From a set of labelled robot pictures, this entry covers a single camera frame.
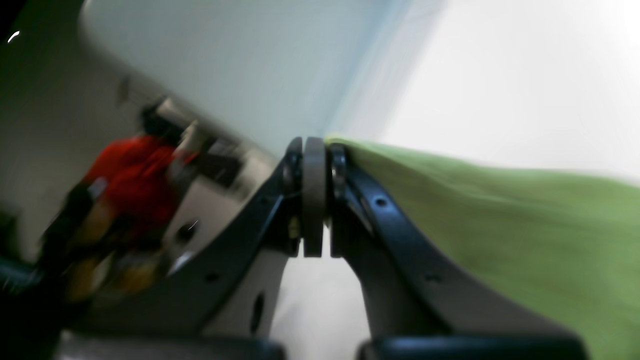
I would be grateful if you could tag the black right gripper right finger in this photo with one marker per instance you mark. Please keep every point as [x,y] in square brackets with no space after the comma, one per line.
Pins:
[419,304]

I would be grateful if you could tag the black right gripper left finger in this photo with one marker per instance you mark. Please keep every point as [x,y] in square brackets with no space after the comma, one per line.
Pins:
[220,305]

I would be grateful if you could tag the green t-shirt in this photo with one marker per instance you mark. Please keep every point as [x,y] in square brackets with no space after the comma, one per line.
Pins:
[565,245]

